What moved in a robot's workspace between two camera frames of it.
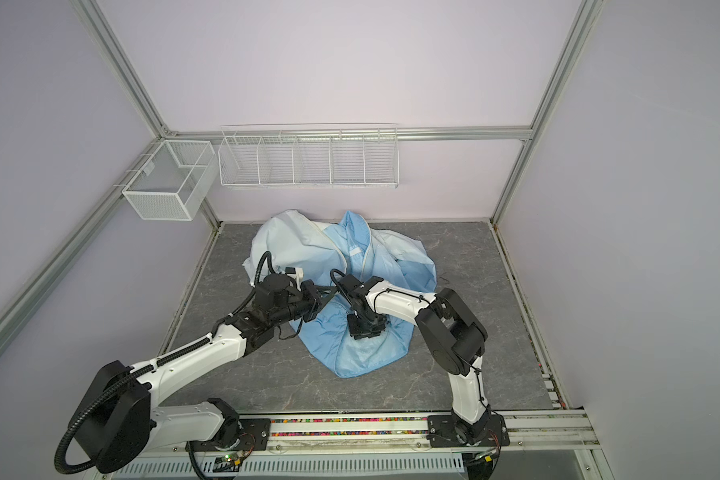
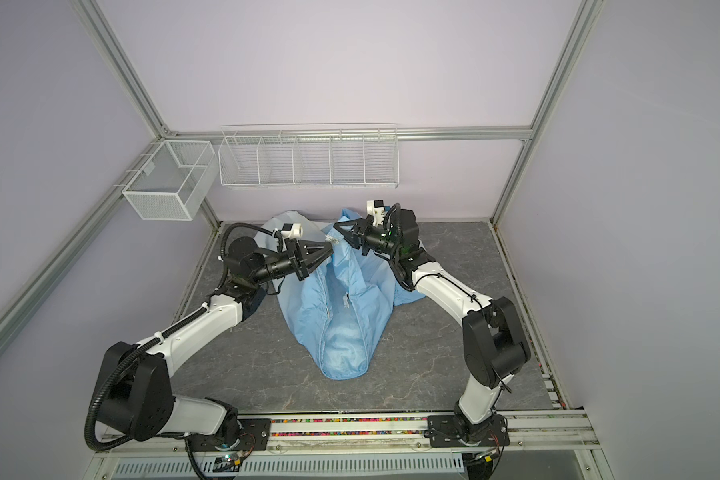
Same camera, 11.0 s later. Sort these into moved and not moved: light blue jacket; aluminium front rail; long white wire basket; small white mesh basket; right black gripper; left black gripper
Moved: light blue jacket; right black gripper; left black gripper
Not moved: long white wire basket; aluminium front rail; small white mesh basket
